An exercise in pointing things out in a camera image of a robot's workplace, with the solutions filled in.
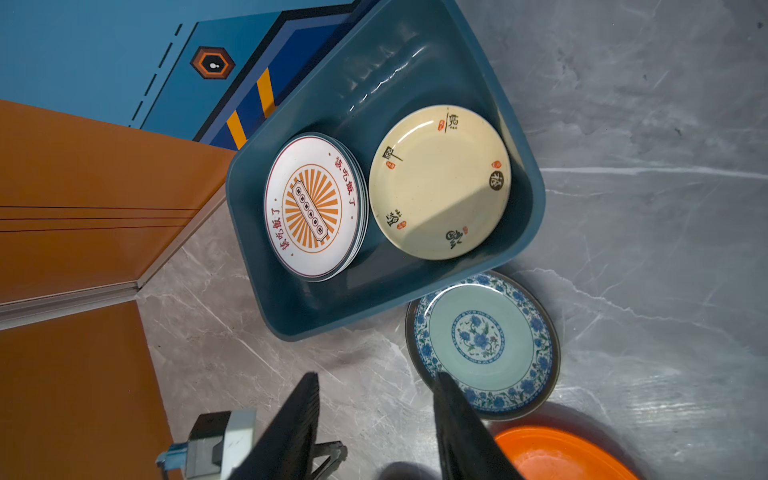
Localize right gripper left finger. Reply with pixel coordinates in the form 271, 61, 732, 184
230, 372, 348, 480

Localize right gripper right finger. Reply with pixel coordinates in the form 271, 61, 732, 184
432, 372, 524, 480

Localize orange plate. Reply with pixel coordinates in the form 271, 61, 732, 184
495, 426, 638, 480

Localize teal patterned plate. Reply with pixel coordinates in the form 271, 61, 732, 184
405, 271, 561, 421

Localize sunburst plate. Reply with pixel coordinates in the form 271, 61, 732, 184
264, 132, 369, 282

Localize cream yellow plate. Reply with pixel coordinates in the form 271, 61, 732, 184
368, 105, 512, 261

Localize teal plastic bin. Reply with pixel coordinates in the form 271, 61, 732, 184
226, 1, 546, 341

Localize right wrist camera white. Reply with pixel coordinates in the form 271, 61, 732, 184
156, 409, 256, 479

